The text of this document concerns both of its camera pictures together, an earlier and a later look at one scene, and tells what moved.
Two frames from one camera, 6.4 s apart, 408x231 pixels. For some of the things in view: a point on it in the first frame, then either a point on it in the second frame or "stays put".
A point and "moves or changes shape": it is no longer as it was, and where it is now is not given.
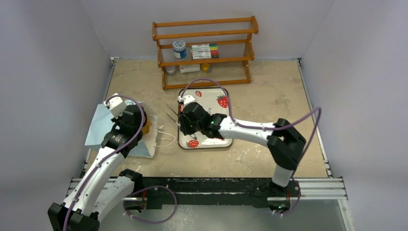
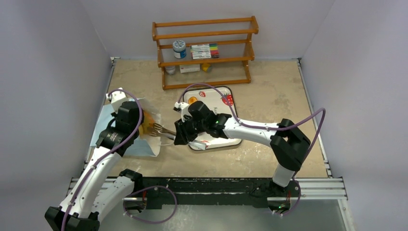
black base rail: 219,192 stays put
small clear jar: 170,70 stays put
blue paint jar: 179,49 stays put
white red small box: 187,68 stays put
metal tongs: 178,123 → 158,130
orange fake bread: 146,128 moves or changes shape
